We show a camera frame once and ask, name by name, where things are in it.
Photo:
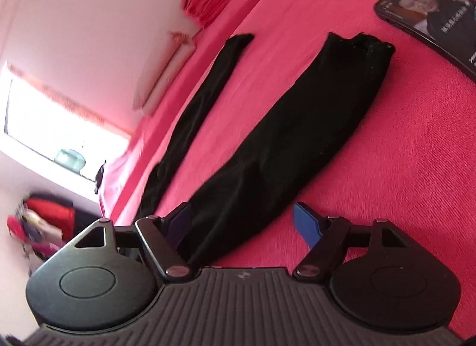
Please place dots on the teal object on windowsill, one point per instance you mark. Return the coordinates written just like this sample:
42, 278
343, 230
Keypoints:
70, 160

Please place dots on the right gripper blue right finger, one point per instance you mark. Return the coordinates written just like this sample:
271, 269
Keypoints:
307, 223

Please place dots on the black item on bed corner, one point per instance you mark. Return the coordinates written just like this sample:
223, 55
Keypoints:
99, 177

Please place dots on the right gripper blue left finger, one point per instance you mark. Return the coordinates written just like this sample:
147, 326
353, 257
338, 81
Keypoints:
177, 224

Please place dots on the pink bed sheet near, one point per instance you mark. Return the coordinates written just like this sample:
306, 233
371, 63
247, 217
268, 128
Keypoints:
412, 159

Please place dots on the smartphone with lit screen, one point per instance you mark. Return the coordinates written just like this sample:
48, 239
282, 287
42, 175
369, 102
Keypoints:
447, 26

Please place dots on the black pants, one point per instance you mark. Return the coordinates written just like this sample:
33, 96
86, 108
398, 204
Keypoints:
296, 139

